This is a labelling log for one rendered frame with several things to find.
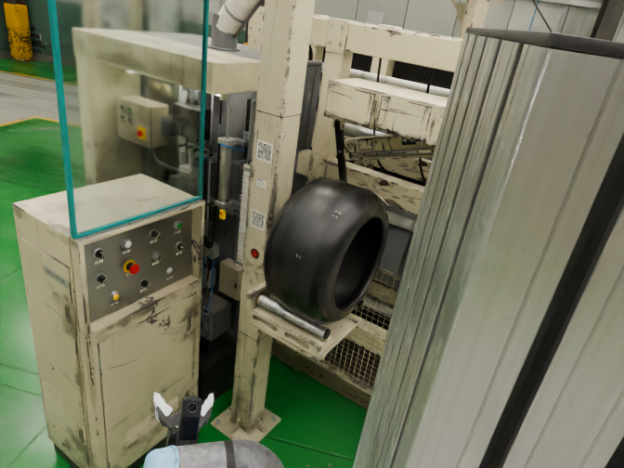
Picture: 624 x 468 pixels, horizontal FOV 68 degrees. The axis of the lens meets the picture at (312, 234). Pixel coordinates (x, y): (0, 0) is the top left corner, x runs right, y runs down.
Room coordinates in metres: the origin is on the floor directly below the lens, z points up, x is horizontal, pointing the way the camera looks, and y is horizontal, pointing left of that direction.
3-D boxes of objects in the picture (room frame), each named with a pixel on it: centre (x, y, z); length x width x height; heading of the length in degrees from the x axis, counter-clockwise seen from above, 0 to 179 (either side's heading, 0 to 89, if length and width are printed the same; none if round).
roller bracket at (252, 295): (1.77, 0.12, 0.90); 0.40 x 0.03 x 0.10; 150
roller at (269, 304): (1.55, 0.03, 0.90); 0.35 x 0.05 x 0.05; 60
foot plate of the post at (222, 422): (1.79, 0.20, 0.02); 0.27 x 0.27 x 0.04; 60
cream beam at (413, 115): (1.87, -0.29, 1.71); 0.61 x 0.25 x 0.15; 60
